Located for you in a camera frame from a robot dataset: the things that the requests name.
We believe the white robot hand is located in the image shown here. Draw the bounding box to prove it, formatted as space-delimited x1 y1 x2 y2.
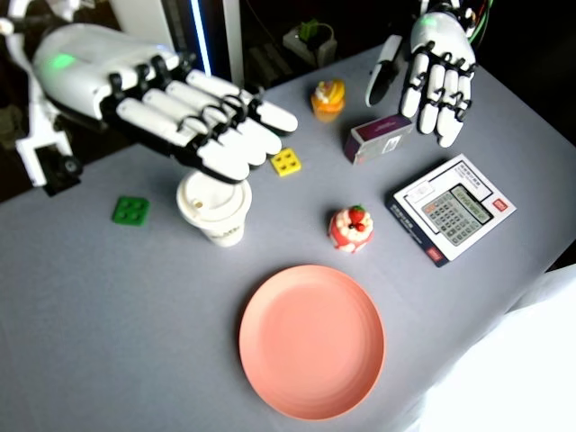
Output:
31 22 299 185
364 12 478 149

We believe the purple small box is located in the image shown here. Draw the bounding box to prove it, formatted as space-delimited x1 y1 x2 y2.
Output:
344 114 414 167

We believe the white paper cup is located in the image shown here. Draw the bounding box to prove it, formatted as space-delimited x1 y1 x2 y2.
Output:
175 170 253 248

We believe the calculator box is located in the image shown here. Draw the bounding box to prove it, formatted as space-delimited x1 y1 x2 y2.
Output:
384 153 518 268

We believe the pink plate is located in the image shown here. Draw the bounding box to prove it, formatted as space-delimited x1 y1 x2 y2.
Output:
238 264 387 422

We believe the white column with blue light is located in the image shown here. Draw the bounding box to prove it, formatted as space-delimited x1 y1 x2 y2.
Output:
107 0 245 86

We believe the toy orange cupcake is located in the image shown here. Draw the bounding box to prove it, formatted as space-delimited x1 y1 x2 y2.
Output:
310 78 347 123

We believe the green four-hole block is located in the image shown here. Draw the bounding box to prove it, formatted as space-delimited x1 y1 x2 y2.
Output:
111 195 151 228

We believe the yellow four-hole block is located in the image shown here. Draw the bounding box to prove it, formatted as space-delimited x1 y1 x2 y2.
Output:
269 147 303 177

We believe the toy strawberry cake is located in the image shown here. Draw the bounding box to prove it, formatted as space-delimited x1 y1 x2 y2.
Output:
327 204 375 254

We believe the grey tablecloth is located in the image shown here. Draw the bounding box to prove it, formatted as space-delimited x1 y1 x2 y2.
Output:
0 42 576 432

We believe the white backdrop sheet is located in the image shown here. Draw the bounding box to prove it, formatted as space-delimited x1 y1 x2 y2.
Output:
416 264 576 432

